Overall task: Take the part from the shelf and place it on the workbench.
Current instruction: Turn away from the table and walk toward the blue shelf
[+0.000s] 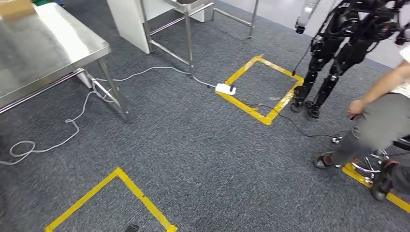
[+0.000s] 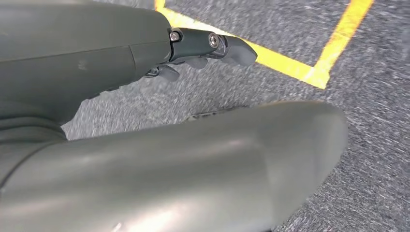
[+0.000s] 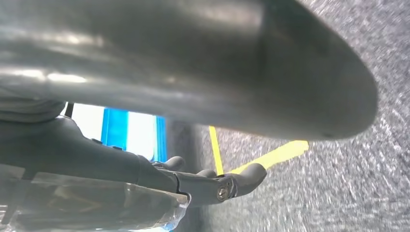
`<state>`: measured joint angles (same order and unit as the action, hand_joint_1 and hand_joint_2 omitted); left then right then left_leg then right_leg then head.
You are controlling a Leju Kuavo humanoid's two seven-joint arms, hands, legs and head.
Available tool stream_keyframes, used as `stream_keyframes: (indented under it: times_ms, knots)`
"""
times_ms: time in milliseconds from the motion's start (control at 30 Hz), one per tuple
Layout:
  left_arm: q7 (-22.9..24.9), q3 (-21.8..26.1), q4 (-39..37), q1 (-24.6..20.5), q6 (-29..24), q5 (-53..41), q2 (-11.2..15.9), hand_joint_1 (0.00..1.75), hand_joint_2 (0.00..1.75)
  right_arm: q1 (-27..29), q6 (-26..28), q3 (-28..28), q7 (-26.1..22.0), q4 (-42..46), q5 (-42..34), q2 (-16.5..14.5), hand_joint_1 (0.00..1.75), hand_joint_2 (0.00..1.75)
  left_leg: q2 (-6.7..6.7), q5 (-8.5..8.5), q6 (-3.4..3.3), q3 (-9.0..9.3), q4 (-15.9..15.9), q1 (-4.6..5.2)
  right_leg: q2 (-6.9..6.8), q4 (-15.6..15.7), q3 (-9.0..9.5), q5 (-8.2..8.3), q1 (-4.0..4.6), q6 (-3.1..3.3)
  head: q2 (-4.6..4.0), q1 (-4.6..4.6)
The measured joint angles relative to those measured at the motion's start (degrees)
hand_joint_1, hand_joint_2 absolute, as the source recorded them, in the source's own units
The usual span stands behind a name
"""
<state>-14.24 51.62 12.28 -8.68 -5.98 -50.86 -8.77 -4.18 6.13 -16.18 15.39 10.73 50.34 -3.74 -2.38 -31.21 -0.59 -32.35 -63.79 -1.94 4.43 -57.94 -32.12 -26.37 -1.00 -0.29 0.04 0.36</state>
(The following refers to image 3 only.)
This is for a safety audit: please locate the blue metal shelf rack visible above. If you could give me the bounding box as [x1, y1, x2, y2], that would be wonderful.
[100, 107, 168, 163]

